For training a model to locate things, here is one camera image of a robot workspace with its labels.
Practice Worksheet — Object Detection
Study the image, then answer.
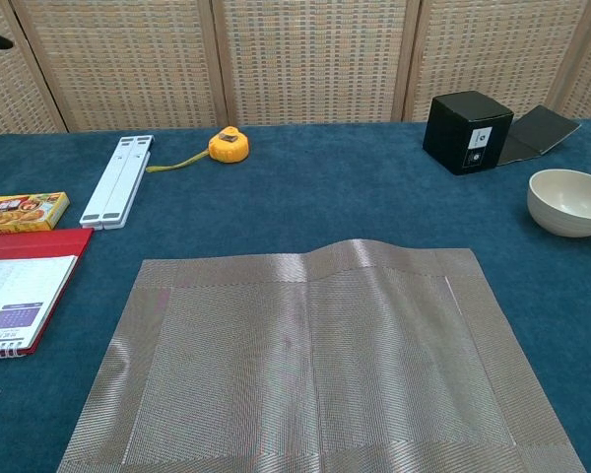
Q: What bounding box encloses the grey-brown woven placemat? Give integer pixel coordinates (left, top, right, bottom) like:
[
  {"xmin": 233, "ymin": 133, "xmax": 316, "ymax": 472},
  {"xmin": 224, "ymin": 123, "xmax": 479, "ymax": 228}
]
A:
[{"xmin": 56, "ymin": 238, "xmax": 588, "ymax": 473}]

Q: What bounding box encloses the cream round bowl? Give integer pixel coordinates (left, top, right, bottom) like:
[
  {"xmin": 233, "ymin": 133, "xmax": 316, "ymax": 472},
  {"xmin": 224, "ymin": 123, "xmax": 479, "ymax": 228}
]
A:
[{"xmin": 526, "ymin": 169, "xmax": 591, "ymax": 238}]

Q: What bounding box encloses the yellow curry roux box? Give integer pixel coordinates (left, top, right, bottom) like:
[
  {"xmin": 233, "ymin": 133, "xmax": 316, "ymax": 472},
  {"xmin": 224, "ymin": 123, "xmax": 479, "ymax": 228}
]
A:
[{"xmin": 0, "ymin": 191, "xmax": 71, "ymax": 236}]

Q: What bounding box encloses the white folding laptop stand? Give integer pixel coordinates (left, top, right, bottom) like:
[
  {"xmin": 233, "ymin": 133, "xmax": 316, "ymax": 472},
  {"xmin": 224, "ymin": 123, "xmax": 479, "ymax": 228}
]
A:
[{"xmin": 79, "ymin": 134, "xmax": 156, "ymax": 232}]

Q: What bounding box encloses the red spiral notebook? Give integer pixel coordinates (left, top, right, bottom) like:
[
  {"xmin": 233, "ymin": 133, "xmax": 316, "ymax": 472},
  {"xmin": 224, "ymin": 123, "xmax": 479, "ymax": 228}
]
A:
[{"xmin": 0, "ymin": 227, "xmax": 96, "ymax": 357}]

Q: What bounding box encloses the yellow tape measure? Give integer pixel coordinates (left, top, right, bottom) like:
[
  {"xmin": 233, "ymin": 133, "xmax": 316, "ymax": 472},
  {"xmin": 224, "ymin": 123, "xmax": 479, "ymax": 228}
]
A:
[{"xmin": 145, "ymin": 125, "xmax": 251, "ymax": 173}]

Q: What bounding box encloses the blue felt table cover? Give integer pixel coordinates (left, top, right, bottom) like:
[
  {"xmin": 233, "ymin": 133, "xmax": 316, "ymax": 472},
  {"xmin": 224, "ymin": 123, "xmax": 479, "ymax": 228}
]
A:
[{"xmin": 0, "ymin": 117, "xmax": 591, "ymax": 473}]

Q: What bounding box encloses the black cube box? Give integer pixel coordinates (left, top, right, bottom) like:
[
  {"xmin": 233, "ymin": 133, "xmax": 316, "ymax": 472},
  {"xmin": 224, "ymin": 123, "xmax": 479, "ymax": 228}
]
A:
[{"xmin": 422, "ymin": 92, "xmax": 515, "ymax": 176}]

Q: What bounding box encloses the black folded card flap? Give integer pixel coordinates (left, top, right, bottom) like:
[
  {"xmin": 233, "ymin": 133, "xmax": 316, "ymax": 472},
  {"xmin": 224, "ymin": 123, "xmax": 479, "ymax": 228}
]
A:
[{"xmin": 495, "ymin": 104, "xmax": 583, "ymax": 168}]

